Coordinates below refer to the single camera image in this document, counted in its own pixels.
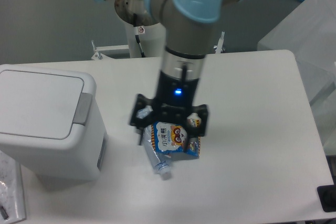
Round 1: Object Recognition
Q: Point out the white plastic trash can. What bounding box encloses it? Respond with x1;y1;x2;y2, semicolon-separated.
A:
1;65;107;180

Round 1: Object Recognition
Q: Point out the white marble slab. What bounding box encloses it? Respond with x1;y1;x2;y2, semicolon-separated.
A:
1;152;26;223

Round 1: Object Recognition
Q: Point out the white metal base frame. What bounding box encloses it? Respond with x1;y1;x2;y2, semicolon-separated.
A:
91;31;226;60

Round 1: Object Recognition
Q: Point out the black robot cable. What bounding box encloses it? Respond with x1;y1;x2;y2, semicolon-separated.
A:
132;13;146;58

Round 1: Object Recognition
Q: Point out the clear empty plastic bottle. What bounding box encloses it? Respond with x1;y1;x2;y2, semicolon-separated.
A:
141;124;172;180

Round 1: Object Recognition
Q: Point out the black device at edge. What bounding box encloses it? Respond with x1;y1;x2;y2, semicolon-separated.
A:
317;185;335;212

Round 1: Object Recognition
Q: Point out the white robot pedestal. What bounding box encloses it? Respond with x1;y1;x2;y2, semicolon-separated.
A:
114;0;166;58

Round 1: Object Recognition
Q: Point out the translucent plastic box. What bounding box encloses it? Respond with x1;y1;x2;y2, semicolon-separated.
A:
257;0;335;156

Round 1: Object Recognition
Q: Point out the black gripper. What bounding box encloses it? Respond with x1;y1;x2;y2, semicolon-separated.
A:
129;71;208;153

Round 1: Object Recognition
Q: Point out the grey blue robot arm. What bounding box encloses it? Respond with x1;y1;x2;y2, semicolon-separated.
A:
103;0;242;148

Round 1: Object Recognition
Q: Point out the blue snack bag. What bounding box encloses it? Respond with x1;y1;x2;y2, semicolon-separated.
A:
152;122;201;158

